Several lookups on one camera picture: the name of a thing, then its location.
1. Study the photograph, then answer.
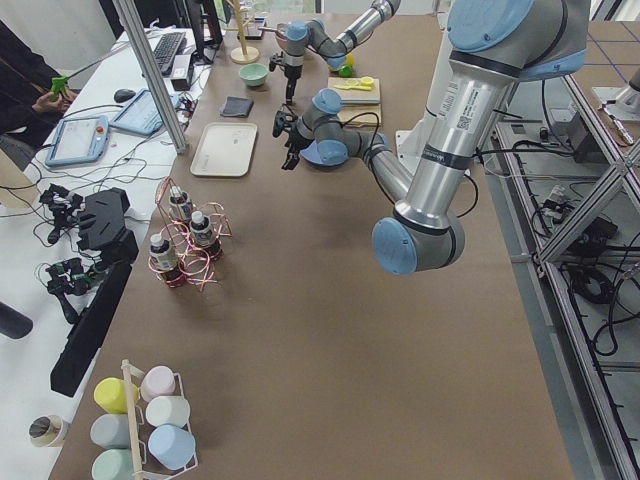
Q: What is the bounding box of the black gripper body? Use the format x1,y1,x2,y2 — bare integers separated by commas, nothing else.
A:
272,111,306,161
268,52,303,90

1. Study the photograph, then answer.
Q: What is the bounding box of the blue round plate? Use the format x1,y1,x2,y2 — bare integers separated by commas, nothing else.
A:
302,140,349,167

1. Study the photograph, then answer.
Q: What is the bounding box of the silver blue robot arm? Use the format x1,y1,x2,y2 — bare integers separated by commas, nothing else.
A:
269,0,401,106
273,1,590,275

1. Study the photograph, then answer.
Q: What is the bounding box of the mint green bowl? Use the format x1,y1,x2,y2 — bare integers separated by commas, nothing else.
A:
239,63,269,87

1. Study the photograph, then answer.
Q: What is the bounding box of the pink bowl with ice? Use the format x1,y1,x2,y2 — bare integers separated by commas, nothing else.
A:
276,23,288,50

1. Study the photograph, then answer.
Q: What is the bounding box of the wooden cup tree stand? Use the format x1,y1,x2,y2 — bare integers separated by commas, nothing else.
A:
226,0,260,65

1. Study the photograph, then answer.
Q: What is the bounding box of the green lime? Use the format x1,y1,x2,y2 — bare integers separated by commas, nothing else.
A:
338,65,353,78

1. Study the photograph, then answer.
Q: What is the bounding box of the grey folded cloth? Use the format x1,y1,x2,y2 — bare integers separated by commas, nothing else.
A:
219,96,254,118

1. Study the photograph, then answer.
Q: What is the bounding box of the cream rabbit tray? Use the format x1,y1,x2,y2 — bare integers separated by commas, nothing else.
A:
190,122,258,178

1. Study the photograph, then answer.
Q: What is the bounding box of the wooden cutting board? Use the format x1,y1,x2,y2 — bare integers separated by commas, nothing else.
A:
327,77,382,127

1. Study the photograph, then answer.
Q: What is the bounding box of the yellow plastic knife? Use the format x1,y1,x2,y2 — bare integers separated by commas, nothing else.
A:
332,83,374,92

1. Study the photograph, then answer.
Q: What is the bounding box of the dark drink bottle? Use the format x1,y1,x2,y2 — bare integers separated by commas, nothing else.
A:
149,233,182,283
189,210,222,261
169,185,194,222

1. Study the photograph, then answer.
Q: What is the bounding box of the black keyboard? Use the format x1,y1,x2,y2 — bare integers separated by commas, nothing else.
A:
153,32,186,76

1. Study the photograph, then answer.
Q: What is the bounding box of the blue teach pendant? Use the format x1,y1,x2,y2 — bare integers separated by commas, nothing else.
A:
45,115,109,168
109,89,163,136

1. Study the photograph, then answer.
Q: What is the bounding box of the black computer mouse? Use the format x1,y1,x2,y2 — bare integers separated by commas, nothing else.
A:
113,89,136,104

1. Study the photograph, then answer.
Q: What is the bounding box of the pink cup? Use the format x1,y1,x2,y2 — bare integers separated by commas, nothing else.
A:
140,365,176,402

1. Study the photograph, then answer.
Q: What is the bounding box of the seated person in black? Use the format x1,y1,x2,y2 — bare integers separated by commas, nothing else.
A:
1,23,77,148

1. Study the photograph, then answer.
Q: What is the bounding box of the white cup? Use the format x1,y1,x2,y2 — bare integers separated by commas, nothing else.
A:
145,396,191,428

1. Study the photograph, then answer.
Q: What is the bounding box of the yellow cup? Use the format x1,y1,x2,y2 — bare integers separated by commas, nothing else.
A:
93,377,127,414

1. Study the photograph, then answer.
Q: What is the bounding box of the light blue cup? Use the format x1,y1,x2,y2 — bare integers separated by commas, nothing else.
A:
148,424,196,470

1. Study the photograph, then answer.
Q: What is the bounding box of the grey cup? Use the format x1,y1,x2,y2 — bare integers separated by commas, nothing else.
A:
90,414,130,449

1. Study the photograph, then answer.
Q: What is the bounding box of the mint green cup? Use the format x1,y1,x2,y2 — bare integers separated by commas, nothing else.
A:
91,449,134,480

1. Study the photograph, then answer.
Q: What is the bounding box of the tape roll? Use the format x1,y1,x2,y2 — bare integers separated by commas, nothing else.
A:
28,415,69,447

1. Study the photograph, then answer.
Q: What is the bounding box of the aluminium frame post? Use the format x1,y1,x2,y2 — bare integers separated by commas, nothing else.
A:
113,0,187,154

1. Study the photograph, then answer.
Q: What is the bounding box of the copper wire bottle rack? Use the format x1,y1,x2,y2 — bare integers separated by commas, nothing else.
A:
148,177,232,289

